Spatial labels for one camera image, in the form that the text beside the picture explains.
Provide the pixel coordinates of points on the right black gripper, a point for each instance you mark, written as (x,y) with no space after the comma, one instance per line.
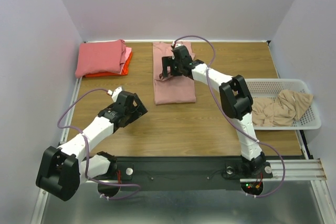
(169,61)

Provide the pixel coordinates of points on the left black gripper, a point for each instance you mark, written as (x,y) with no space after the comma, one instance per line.
(138,110)

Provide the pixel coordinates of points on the dusty pink printed t-shirt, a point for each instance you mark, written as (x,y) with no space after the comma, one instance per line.
(169,90)

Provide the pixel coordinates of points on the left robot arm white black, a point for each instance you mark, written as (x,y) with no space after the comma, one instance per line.
(64,168)

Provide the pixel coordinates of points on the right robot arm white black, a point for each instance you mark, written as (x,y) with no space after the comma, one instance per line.
(235,101)

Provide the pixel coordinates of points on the folded orange red t-shirt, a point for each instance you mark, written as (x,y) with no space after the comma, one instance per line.
(103,74)

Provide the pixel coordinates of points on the folded light pink t-shirt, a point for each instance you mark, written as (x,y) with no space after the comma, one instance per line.
(124,60)

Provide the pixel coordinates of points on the folded coral pink t-shirt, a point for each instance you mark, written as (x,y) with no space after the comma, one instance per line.
(95,57)

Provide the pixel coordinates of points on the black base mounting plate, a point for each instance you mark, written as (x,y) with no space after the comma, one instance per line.
(185,173)

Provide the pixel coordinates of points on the beige crumpled t-shirt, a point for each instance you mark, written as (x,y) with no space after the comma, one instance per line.
(287,107)

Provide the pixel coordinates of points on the white plastic laundry basket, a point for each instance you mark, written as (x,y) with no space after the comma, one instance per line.
(270,88)

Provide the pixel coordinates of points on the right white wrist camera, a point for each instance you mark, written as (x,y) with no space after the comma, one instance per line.
(176,44)

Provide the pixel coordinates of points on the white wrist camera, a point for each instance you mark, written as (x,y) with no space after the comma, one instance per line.
(114,93)
(176,44)

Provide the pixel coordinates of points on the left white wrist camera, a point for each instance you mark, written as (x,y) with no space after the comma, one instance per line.
(114,93)

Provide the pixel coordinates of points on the aluminium frame rail left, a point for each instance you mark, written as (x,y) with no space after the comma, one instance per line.
(69,115)

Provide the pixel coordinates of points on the aluminium frame rail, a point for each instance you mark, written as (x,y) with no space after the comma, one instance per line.
(69,115)
(298,170)

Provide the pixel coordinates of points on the aluminium frame rail front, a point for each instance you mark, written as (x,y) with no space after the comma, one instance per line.
(298,170)

